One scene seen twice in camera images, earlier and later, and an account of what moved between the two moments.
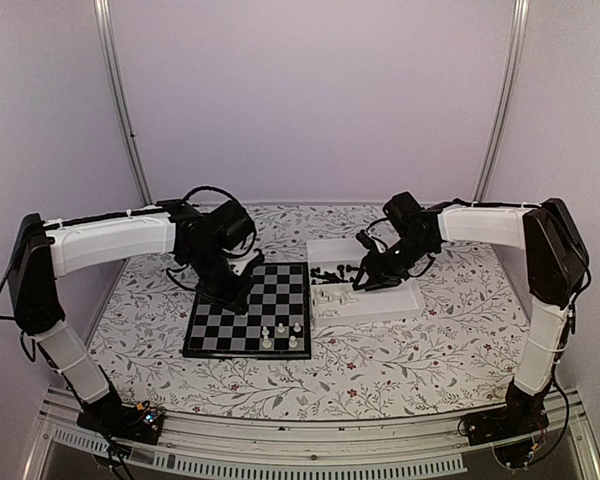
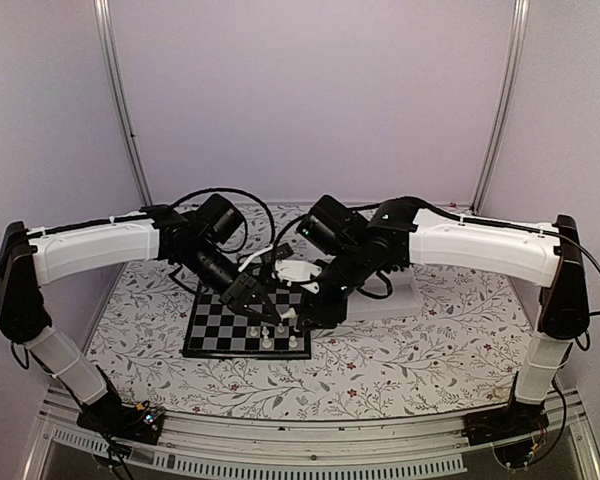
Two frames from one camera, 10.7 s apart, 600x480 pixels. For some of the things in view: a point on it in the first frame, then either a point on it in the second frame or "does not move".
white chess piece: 267,342 does not move
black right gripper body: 395,267 to 334,311
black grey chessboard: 277,325 does not move
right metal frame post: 520,13 does not move
